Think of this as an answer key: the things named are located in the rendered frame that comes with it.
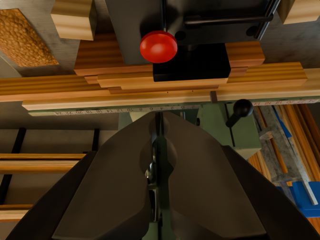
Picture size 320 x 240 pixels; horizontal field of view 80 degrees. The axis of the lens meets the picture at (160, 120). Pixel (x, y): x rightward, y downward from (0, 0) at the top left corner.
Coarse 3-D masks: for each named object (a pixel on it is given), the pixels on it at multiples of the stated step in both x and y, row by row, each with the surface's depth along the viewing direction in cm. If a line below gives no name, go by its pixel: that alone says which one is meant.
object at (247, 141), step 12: (204, 108) 26; (216, 108) 26; (228, 108) 26; (204, 120) 26; (216, 120) 26; (240, 120) 25; (252, 120) 25; (216, 132) 25; (228, 132) 25; (240, 132) 25; (252, 132) 24; (228, 144) 24; (240, 144) 24; (252, 144) 24
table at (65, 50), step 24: (0, 0) 24; (24, 0) 24; (48, 0) 24; (96, 0) 24; (48, 24) 27; (288, 24) 27; (312, 24) 28; (48, 48) 30; (72, 48) 30; (264, 48) 31; (288, 48) 31; (312, 48) 32; (24, 72) 35; (48, 72) 35; (72, 72) 35
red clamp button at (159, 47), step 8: (152, 32) 14; (160, 32) 14; (144, 40) 14; (152, 40) 14; (160, 40) 14; (168, 40) 14; (144, 48) 15; (152, 48) 15; (160, 48) 15; (168, 48) 15; (176, 48) 15; (144, 56) 16; (152, 56) 16; (160, 56) 16; (168, 56) 16
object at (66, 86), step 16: (272, 64) 34; (288, 64) 34; (0, 80) 36; (16, 80) 36; (32, 80) 36; (48, 80) 35; (64, 80) 35; (80, 80) 35; (240, 80) 33; (256, 80) 33; (272, 80) 33; (288, 80) 33; (304, 80) 33; (0, 96) 35; (16, 96) 35; (32, 96) 35; (48, 96) 35; (64, 96) 35; (80, 96) 35; (96, 96) 35
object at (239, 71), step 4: (232, 68) 28; (236, 68) 28; (240, 68) 28; (244, 68) 28; (232, 72) 28; (236, 72) 29; (240, 72) 29; (244, 72) 29; (84, 76) 29; (88, 76) 28; (92, 76) 28; (96, 76) 28; (88, 80) 29; (92, 80) 29; (96, 80) 29
